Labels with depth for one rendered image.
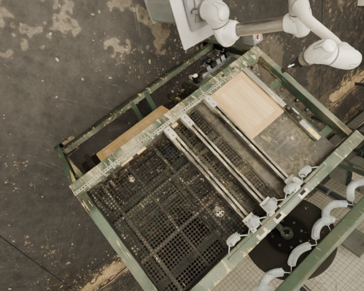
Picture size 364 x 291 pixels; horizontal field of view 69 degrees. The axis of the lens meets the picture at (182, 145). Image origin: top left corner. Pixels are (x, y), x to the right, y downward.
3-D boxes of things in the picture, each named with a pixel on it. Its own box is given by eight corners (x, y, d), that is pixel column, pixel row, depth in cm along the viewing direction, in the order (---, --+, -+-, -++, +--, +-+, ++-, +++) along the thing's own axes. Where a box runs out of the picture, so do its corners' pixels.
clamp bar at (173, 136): (170, 127, 241) (170, 116, 218) (264, 231, 213) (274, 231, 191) (162, 134, 239) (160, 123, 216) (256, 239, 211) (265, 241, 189)
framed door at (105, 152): (162, 106, 303) (161, 105, 301) (189, 123, 262) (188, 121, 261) (96, 155, 283) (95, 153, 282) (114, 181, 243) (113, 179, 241)
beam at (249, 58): (252, 51, 276) (256, 44, 265) (261, 59, 273) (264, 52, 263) (73, 188, 228) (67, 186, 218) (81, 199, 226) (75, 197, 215)
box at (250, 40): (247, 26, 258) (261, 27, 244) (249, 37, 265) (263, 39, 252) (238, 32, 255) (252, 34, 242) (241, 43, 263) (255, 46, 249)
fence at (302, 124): (245, 69, 262) (246, 66, 258) (319, 138, 240) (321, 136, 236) (241, 71, 261) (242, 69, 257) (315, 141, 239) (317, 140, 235)
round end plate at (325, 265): (280, 181, 276) (359, 230, 217) (281, 184, 280) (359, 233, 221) (225, 233, 259) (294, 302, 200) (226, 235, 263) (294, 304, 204)
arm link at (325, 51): (301, 63, 145) (322, 68, 147) (320, 53, 129) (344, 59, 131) (304, 44, 145) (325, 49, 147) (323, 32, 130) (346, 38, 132)
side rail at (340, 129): (260, 59, 273) (264, 52, 263) (345, 135, 247) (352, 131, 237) (256, 62, 272) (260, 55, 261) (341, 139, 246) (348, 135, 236)
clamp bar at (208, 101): (209, 97, 251) (212, 84, 229) (304, 193, 224) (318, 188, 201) (201, 103, 249) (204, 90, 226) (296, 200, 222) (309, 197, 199)
